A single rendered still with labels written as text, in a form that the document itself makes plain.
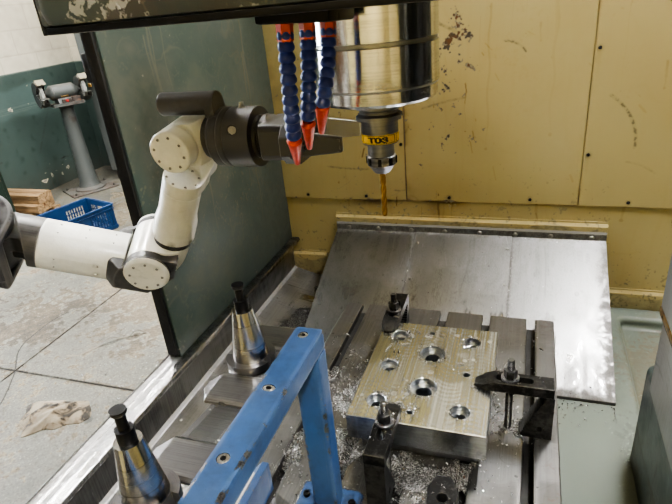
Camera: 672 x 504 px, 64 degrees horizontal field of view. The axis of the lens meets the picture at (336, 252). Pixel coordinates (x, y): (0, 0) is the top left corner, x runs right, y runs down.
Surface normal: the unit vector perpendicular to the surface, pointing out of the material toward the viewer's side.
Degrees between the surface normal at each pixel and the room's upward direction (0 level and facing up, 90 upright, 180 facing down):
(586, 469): 0
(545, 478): 0
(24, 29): 90
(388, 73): 90
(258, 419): 0
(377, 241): 24
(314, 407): 90
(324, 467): 90
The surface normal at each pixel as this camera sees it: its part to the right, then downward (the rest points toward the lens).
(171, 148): -0.30, 0.56
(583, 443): -0.09, -0.90
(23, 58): 0.95, 0.06
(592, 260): -0.21, -0.64
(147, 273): 0.07, 0.68
